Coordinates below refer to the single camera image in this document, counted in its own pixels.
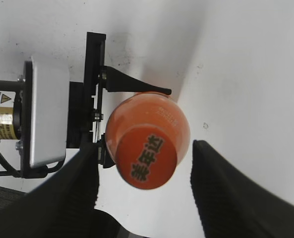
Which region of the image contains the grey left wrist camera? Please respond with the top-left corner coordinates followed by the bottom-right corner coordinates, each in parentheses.
top-left (30, 54), bottom-right (70, 168)

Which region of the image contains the orange bottle cap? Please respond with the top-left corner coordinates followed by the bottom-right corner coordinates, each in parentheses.
top-left (116, 125), bottom-right (177, 190)

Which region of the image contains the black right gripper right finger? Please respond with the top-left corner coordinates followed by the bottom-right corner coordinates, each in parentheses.
top-left (190, 140), bottom-right (294, 238)

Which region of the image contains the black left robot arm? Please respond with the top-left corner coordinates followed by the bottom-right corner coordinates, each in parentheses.
top-left (0, 32), bottom-right (171, 179)

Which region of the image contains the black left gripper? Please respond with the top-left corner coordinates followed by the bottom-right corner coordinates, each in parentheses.
top-left (66, 32), bottom-right (172, 169)

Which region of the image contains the black camera cable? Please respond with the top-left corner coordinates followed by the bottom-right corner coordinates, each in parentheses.
top-left (0, 138), bottom-right (65, 179)

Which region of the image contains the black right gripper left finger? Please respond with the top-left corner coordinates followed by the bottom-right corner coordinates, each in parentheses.
top-left (0, 145), bottom-right (100, 238)

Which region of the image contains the orange Mirinda soda bottle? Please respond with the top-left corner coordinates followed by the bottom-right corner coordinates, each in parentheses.
top-left (104, 91), bottom-right (191, 167)

